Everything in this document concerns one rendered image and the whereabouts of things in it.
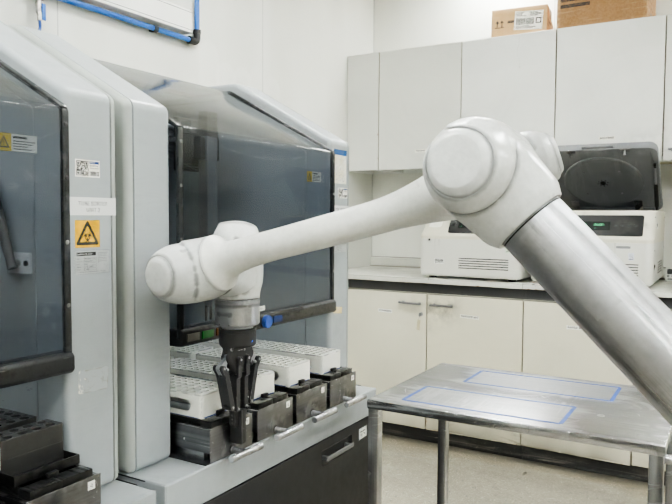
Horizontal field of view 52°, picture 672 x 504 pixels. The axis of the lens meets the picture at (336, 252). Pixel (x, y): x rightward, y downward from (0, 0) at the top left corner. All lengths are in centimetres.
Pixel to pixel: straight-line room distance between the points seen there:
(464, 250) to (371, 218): 242
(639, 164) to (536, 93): 64
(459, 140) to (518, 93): 295
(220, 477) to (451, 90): 294
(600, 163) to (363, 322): 150
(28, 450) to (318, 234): 58
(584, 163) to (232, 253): 272
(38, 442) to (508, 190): 83
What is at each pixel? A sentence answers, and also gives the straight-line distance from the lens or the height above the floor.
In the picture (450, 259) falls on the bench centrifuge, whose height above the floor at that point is 100.
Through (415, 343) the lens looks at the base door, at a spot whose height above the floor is 54.
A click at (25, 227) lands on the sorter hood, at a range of 117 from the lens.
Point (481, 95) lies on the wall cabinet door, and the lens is 392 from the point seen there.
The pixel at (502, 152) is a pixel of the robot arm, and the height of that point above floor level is 131.
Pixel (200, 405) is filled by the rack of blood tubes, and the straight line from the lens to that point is 143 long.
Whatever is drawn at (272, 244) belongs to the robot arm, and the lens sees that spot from 117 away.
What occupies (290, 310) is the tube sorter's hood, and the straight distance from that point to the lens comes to 170.
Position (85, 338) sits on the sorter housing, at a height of 101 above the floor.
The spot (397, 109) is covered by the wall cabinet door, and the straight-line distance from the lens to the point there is 410.
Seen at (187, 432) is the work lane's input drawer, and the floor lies 79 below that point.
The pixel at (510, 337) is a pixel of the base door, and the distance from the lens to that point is 356.
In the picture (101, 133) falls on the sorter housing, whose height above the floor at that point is 137.
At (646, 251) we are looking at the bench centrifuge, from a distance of 340.
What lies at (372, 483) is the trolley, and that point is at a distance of 161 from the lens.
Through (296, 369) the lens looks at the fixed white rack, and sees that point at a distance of 169.
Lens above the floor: 123
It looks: 3 degrees down
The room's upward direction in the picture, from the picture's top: straight up
